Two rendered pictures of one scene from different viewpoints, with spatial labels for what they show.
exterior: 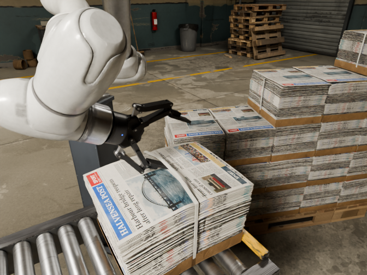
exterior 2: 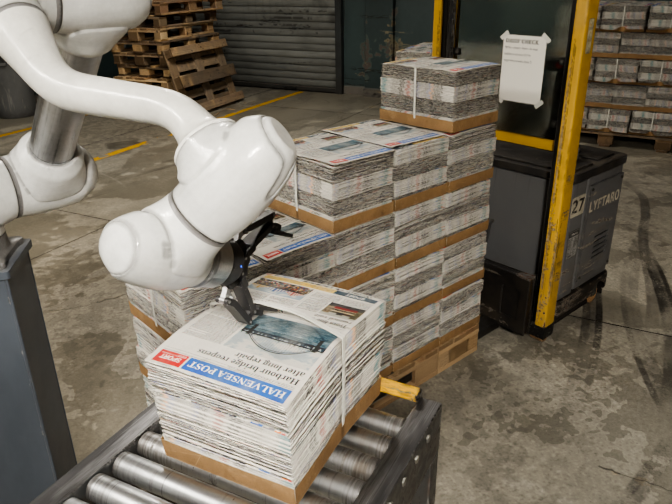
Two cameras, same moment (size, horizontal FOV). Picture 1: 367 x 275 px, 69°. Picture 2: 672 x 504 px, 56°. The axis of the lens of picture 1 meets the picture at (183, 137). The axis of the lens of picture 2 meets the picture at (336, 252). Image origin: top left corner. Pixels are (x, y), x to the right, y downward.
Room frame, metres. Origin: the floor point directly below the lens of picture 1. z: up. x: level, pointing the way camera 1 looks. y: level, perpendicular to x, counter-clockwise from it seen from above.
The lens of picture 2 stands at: (-0.34, 0.46, 1.63)
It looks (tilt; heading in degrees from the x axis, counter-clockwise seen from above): 24 degrees down; 330
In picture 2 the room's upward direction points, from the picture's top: 1 degrees counter-clockwise
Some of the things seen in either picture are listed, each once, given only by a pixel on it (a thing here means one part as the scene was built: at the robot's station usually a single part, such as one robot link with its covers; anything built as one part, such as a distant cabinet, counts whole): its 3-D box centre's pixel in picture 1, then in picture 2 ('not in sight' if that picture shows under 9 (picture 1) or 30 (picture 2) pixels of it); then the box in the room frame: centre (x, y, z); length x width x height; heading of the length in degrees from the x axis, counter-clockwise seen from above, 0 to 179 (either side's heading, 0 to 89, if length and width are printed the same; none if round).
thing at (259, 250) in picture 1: (219, 211); (329, 369); (0.71, -0.12, 0.81); 0.43 x 0.03 x 0.02; 32
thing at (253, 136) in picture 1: (253, 171); (304, 322); (1.52, -0.48, 0.42); 1.17 x 0.39 x 0.83; 102
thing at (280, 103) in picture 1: (283, 95); (327, 180); (1.55, -0.61, 0.95); 0.38 x 0.29 x 0.23; 11
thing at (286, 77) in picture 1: (288, 76); (328, 147); (1.55, -0.61, 1.06); 0.37 x 0.29 x 0.01; 11
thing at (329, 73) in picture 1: (329, 72); (381, 132); (1.63, -0.89, 1.06); 0.37 x 0.28 x 0.01; 11
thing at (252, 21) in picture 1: (255, 29); (170, 53); (8.17, -2.05, 0.65); 1.33 x 0.94 x 1.30; 126
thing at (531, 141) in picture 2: not in sight; (502, 135); (1.77, -1.66, 0.92); 0.57 x 0.01 x 0.05; 12
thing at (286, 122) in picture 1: (281, 109); (328, 203); (1.55, -0.61, 0.86); 0.38 x 0.29 x 0.04; 11
